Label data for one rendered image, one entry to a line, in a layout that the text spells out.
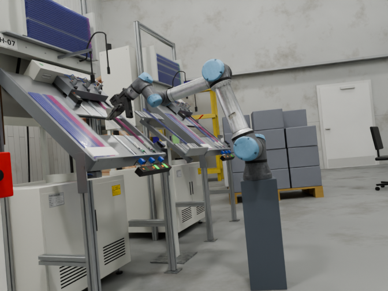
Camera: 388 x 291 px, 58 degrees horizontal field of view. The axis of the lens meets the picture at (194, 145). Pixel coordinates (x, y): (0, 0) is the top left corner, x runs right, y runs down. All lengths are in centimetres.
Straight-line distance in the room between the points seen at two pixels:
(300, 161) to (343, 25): 611
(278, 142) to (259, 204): 290
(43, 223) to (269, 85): 834
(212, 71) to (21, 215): 114
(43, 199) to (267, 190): 107
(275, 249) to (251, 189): 32
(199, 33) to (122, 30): 219
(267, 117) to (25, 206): 346
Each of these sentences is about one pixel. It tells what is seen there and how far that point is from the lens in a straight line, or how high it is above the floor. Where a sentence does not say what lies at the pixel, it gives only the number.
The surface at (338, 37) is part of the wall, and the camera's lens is 1015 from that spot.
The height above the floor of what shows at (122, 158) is 72.
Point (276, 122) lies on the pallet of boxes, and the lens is 468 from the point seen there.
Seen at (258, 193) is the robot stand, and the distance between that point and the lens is 180.
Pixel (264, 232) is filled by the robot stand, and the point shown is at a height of 29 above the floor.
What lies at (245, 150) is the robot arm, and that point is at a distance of 168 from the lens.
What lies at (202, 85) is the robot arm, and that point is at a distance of 194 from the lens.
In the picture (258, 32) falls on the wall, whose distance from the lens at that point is 993.
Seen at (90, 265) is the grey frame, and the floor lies 29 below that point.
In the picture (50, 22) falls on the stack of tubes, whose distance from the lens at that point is 223.
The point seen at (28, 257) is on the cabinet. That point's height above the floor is 30.
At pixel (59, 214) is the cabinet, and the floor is 48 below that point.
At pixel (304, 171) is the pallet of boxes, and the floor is 34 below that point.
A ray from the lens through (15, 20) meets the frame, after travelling 211.
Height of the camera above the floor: 71
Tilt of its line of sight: 1 degrees up
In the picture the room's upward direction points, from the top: 5 degrees counter-clockwise
